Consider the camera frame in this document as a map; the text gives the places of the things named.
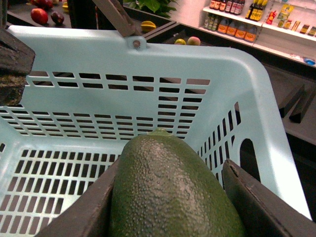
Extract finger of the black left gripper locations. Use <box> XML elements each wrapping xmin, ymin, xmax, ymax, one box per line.
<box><xmin>0</xmin><ymin>29</ymin><xmax>36</xmax><ymax>106</ymax></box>

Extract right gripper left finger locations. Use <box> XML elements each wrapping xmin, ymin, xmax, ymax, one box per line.
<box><xmin>36</xmin><ymin>160</ymin><xmax>119</xmax><ymax>237</ymax></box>

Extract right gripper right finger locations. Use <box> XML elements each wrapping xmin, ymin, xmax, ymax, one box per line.
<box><xmin>222</xmin><ymin>159</ymin><xmax>316</xmax><ymax>237</ymax></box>

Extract green avocado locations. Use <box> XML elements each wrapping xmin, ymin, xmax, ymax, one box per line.
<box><xmin>109</xmin><ymin>129</ymin><xmax>247</xmax><ymax>237</ymax></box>

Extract light teal plastic basket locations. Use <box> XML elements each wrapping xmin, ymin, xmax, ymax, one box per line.
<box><xmin>0</xmin><ymin>25</ymin><xmax>312</xmax><ymax>237</ymax></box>

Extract brown basket handle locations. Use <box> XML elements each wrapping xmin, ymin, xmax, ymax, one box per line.
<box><xmin>93</xmin><ymin>0</ymin><xmax>142</xmax><ymax>37</ymax></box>

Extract red mango on shelf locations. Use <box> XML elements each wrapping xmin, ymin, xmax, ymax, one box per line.
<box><xmin>30</xmin><ymin>8</ymin><xmax>48</xmax><ymax>25</ymax></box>

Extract dark purple fruit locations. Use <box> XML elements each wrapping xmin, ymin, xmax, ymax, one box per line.
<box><xmin>51</xmin><ymin>11</ymin><xmax>64</xmax><ymax>25</ymax></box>

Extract yellow starfruit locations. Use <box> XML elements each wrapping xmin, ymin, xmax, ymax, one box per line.
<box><xmin>140</xmin><ymin>21</ymin><xmax>157</xmax><ymax>33</ymax></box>

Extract green plant leaves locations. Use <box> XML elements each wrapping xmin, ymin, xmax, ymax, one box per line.
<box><xmin>123</xmin><ymin>0</ymin><xmax>177</xmax><ymax>18</ymax></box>

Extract green apple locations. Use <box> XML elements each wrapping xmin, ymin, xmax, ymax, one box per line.
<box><xmin>174</xmin><ymin>39</ymin><xmax>187</xmax><ymax>45</ymax></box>

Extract pink peach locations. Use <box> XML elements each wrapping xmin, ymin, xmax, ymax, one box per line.
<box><xmin>187</xmin><ymin>37</ymin><xmax>201</xmax><ymax>46</ymax></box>

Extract white shelf with bottles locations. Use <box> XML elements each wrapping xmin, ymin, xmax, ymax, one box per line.
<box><xmin>198</xmin><ymin>0</ymin><xmax>316</xmax><ymax>67</ymax></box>

